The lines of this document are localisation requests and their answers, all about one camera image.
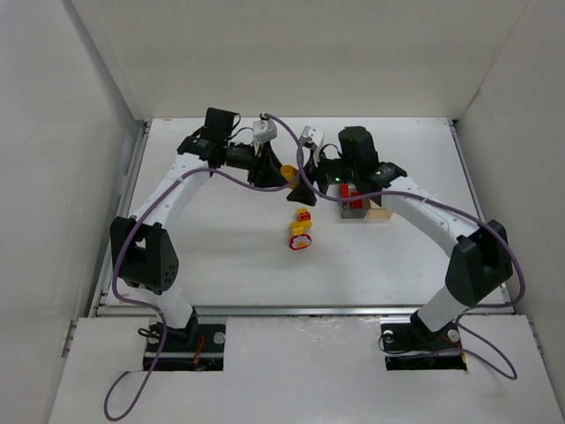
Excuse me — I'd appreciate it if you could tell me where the aluminium rail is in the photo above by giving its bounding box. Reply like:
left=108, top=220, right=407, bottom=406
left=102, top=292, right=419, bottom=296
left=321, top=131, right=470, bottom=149
left=95, top=304, right=516, bottom=320

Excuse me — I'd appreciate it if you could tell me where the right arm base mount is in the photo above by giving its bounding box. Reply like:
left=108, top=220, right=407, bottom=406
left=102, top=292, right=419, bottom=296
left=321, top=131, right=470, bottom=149
left=379, top=322, right=467, bottom=371

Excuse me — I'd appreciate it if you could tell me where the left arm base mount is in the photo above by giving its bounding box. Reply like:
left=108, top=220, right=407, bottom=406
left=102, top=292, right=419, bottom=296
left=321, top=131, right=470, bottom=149
left=154, top=322, right=226, bottom=372

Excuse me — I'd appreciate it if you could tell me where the yellow peacock lego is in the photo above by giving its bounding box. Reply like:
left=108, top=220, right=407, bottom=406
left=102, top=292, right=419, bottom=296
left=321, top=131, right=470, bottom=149
left=280, top=164, right=299, bottom=182

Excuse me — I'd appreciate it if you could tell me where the grey transparent container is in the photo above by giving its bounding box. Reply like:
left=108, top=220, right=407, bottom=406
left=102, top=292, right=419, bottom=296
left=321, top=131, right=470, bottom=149
left=339, top=183, right=370, bottom=219

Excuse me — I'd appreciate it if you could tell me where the yellow square lego brick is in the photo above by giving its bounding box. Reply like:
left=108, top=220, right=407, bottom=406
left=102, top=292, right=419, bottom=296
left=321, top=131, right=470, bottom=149
left=290, top=220, right=312, bottom=237

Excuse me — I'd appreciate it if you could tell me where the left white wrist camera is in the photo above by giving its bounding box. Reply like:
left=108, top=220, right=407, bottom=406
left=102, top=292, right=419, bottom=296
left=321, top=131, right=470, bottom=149
left=252, top=119, right=277, bottom=145

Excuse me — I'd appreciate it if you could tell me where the small red lego brick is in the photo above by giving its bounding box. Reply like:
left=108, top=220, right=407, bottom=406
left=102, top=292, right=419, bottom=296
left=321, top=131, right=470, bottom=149
left=297, top=212, right=311, bottom=222

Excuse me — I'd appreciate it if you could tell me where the red L-shaped lego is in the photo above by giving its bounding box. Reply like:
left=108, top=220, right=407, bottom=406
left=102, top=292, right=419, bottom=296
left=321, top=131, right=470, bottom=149
left=339, top=183, right=365, bottom=212

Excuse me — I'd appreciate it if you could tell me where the amber transparent container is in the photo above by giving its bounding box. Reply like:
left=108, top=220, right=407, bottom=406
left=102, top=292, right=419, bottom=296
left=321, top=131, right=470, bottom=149
left=365, top=200, right=393, bottom=221

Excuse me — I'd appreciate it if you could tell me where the red cloud print lego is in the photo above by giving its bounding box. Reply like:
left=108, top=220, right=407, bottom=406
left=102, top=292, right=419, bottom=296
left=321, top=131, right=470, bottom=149
left=289, top=233, right=313, bottom=251

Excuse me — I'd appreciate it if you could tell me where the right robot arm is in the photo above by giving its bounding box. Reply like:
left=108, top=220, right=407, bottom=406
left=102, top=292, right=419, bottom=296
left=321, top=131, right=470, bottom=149
left=294, top=126, right=518, bottom=334

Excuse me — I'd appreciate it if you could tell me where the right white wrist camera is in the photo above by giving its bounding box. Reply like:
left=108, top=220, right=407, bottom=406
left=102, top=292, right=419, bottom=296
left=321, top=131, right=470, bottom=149
left=299, top=125, right=325, bottom=164

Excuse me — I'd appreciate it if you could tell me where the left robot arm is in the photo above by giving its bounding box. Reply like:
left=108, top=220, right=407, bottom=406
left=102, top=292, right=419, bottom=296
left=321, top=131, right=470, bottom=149
left=110, top=108, right=287, bottom=329

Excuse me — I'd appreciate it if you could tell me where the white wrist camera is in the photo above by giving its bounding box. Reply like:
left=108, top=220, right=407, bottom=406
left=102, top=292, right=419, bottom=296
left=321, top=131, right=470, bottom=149
left=252, top=119, right=277, bottom=145
left=299, top=125, right=325, bottom=164

